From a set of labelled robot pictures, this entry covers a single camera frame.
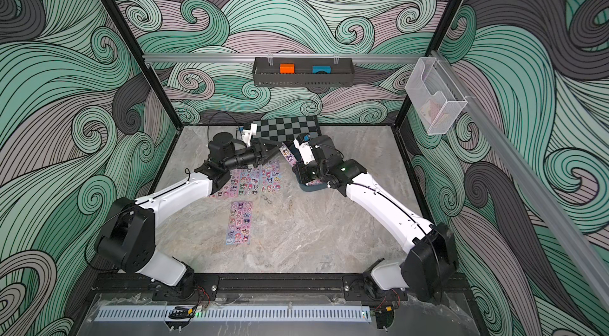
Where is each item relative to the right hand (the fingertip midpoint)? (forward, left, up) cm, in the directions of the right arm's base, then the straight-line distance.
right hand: (298, 167), depth 79 cm
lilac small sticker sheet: (+7, +20, -20) cm, 29 cm away
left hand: (+4, +6, +7) cm, 10 cm away
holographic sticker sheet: (+9, +13, -21) cm, 26 cm away
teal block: (+39, -12, +13) cm, 43 cm away
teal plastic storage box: (+3, -4, -20) cm, 21 cm away
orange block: (+39, +4, +14) cm, 41 cm away
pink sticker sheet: (+5, +5, +3) cm, 8 cm away
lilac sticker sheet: (-11, +23, -21) cm, 33 cm away
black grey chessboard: (+35, +6, -17) cm, 39 cm away
